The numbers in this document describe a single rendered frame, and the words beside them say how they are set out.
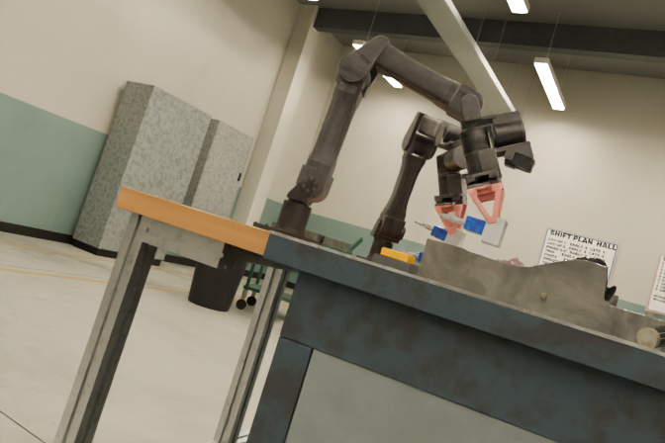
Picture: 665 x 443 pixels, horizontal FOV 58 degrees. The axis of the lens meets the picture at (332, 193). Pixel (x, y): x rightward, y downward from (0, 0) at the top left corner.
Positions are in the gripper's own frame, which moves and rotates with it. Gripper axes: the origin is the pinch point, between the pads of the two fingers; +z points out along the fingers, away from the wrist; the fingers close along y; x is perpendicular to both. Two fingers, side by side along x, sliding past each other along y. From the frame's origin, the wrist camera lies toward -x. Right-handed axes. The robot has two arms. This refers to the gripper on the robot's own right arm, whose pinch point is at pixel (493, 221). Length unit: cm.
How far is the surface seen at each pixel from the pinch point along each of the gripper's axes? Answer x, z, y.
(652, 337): -19.3, 25.5, -25.6
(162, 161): 368, -222, 446
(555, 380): -5, 27, -50
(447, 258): 11.7, 4.3, 10.4
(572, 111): -104, -260, 751
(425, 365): 9, 24, -50
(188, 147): 352, -244, 477
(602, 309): -16.6, 20.2, 10.4
